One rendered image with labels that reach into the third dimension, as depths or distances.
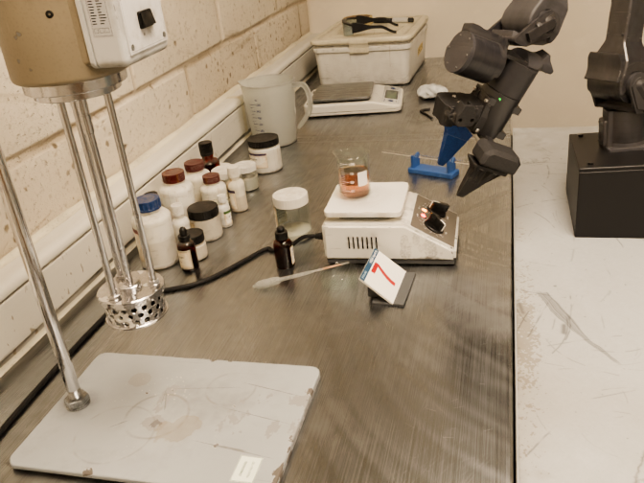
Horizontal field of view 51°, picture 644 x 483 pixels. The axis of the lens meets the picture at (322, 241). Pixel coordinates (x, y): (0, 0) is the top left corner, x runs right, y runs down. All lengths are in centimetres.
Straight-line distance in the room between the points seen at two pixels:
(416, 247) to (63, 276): 52
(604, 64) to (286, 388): 67
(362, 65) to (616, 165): 114
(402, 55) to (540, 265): 114
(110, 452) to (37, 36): 42
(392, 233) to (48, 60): 58
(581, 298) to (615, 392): 19
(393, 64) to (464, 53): 113
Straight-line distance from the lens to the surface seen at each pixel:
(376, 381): 80
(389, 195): 105
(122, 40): 57
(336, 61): 209
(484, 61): 94
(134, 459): 76
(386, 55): 205
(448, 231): 105
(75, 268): 108
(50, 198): 111
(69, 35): 59
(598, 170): 108
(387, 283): 96
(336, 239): 103
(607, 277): 102
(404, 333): 88
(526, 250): 107
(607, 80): 111
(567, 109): 246
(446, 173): 134
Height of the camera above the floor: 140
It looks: 26 degrees down
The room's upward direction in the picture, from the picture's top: 7 degrees counter-clockwise
